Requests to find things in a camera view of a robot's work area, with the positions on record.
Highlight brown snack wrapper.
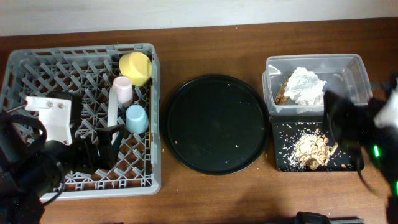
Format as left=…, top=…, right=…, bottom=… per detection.
left=274, top=73, right=293, bottom=106

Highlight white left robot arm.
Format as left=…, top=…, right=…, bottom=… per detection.
left=1, top=113, right=124, bottom=223

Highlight grey round plate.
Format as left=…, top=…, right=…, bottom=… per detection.
left=107, top=88, right=118, bottom=127

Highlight black rectangular tray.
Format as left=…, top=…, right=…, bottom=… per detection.
left=269, top=114, right=365, bottom=172

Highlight blue plastic cup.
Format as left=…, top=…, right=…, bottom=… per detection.
left=126, top=105, right=149, bottom=134

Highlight wooden chopstick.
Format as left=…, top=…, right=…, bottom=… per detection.
left=148, top=86, right=153, bottom=150

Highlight white paper napkin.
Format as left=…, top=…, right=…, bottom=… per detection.
left=283, top=67, right=327, bottom=106

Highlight pink plastic cup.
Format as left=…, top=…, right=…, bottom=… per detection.
left=112, top=76, right=133, bottom=107

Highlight food scraps and rice pile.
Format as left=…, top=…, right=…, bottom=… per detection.
left=279, top=121, right=349, bottom=171

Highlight grey dishwasher rack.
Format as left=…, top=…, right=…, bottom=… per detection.
left=1, top=43, right=161, bottom=201

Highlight black round tray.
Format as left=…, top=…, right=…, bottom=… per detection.
left=160, top=75, right=271, bottom=175

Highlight yellow bowl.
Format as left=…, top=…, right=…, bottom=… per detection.
left=119, top=52, right=152, bottom=86

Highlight clear plastic bin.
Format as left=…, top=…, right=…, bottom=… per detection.
left=262, top=54, right=373, bottom=116

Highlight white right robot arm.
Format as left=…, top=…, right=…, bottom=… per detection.
left=323, top=73, right=397, bottom=223

